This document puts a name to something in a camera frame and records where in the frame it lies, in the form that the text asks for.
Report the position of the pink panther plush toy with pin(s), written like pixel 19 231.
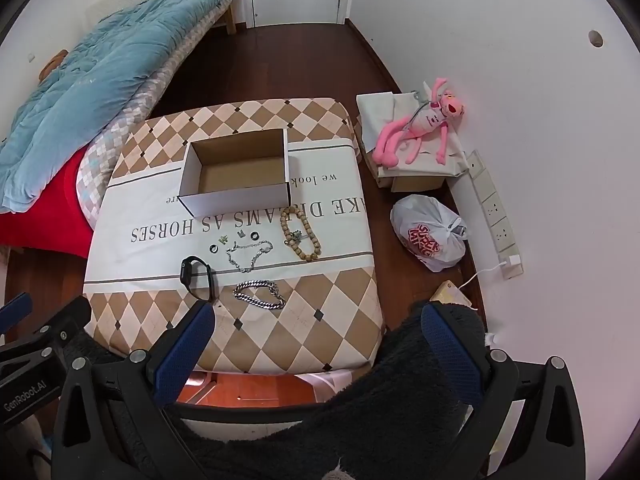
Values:
pixel 438 112

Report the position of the red bed sheet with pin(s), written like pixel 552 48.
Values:
pixel 55 222

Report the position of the white power strip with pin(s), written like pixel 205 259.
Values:
pixel 498 222

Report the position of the white plastic bag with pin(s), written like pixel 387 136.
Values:
pixel 429 230

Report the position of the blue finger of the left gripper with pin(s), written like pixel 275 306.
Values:
pixel 14 311

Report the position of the blue quilt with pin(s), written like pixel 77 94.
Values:
pixel 94 83

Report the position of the wooden bed frame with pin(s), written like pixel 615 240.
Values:
pixel 227 20

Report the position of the white cloth on boxes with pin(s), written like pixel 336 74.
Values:
pixel 378 109

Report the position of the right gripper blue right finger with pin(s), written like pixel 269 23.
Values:
pixel 459 368

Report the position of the white charger with cable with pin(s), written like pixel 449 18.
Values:
pixel 509 262

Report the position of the cardboard box under cloth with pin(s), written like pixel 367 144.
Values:
pixel 402 184

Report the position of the black smart watch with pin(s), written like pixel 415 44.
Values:
pixel 198 278

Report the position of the checkered mattress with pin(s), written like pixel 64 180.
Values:
pixel 98 163

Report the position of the open cardboard box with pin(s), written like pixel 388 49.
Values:
pixel 244 171

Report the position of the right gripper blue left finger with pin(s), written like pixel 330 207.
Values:
pixel 175 354

